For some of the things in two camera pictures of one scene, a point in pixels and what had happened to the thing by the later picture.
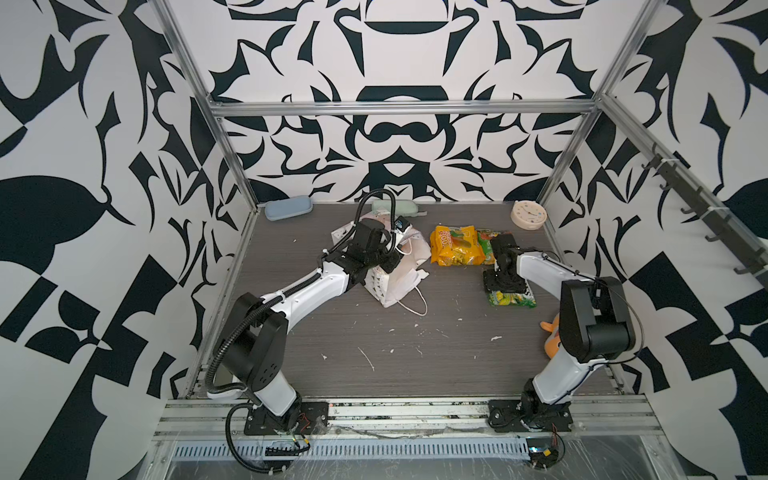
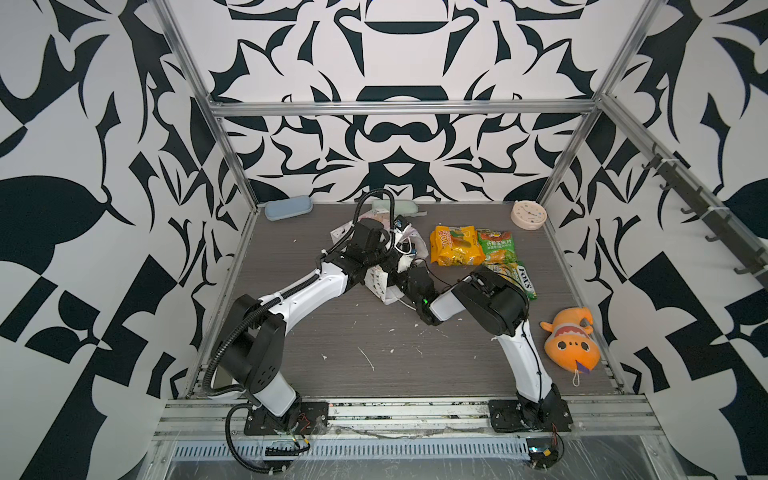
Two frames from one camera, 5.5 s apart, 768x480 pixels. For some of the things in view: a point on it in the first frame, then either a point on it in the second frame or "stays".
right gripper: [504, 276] -> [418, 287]
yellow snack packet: [458, 246] stays
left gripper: [392, 264] stays
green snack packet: [484, 237] stays
